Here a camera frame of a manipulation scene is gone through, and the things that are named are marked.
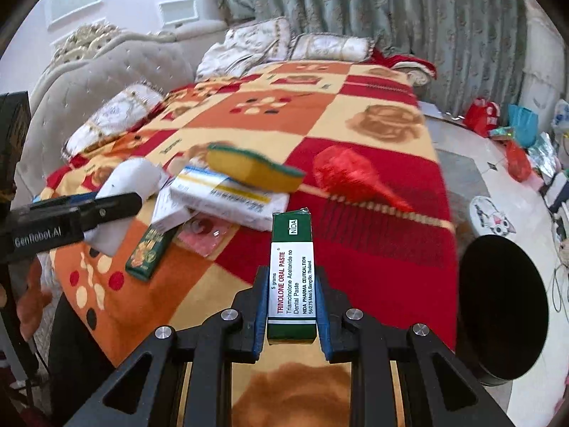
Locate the white bolster pillow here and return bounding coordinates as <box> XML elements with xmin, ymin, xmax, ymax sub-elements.
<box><xmin>62</xmin><ymin>83</ymin><xmax>164</xmax><ymax>161</ymax></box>
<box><xmin>288</xmin><ymin>33</ymin><xmax>375</xmax><ymax>63</ymax></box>

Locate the cat face round stool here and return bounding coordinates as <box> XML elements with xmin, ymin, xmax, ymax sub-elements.
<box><xmin>468</xmin><ymin>196</ymin><xmax>517</xmax><ymax>237</ymax></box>

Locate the black round trash bin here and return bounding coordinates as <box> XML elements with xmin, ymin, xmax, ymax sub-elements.
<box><xmin>455</xmin><ymin>235</ymin><xmax>549</xmax><ymax>386</ymax></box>

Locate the yellow green sponge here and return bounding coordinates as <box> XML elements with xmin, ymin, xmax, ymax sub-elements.
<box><xmin>206</xmin><ymin>144</ymin><xmax>306</xmax><ymax>193</ymax></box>

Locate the teal shopping bag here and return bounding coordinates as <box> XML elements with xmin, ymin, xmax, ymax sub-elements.
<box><xmin>508</xmin><ymin>104</ymin><xmax>538</xmax><ymax>148</ymax></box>

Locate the white bolster pillow far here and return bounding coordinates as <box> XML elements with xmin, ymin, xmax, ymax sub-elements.
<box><xmin>288</xmin><ymin>33</ymin><xmax>375</xmax><ymax>63</ymax></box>

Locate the red orange patterned blanket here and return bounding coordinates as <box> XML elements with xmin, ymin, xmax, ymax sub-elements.
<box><xmin>42</xmin><ymin>61</ymin><xmax>457</xmax><ymax>425</ymax></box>

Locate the white folded quilt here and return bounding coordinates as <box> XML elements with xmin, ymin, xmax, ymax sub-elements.
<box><xmin>196</xmin><ymin>16</ymin><xmax>292</xmax><ymax>82</ymax></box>

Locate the green white paste box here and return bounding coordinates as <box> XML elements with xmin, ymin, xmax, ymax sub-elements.
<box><xmin>266</xmin><ymin>208</ymin><xmax>317</xmax><ymax>344</ymax></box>

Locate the pink plastic packet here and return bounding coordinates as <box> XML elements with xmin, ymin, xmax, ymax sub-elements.
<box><xmin>176</xmin><ymin>214</ymin><xmax>234</xmax><ymax>257</ymax></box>

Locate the white bolster pillow left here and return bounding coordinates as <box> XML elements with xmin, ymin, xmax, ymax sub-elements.
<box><xmin>62</xmin><ymin>83</ymin><xmax>164</xmax><ymax>161</ymax></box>

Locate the red plastic floor bag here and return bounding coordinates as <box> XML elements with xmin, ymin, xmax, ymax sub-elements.
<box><xmin>505</xmin><ymin>141</ymin><xmax>532</xmax><ymax>182</ymax></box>

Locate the dark green packet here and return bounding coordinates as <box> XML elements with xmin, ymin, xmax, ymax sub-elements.
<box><xmin>126</xmin><ymin>227</ymin><xmax>179</xmax><ymax>283</ymax></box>

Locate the white blue medicine box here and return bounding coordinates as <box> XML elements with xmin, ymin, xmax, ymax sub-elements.
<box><xmin>150</xmin><ymin>178</ymin><xmax>197</xmax><ymax>233</ymax></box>

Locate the red gift bag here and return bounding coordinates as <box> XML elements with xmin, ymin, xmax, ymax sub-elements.
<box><xmin>463</xmin><ymin>97</ymin><xmax>500</xmax><ymax>138</ymax></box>

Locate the white tissue wad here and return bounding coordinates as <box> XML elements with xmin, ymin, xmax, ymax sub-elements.
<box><xmin>85</xmin><ymin>157</ymin><xmax>163</xmax><ymax>257</ymax></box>

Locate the green patterned curtain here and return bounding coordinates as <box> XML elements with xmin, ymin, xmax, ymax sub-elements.
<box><xmin>217</xmin><ymin>0</ymin><xmax>527</xmax><ymax>115</ymax></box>

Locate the white yellow-stripe medicine box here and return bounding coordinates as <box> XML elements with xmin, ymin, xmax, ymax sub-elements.
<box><xmin>170</xmin><ymin>166</ymin><xmax>289</xmax><ymax>231</ymax></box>

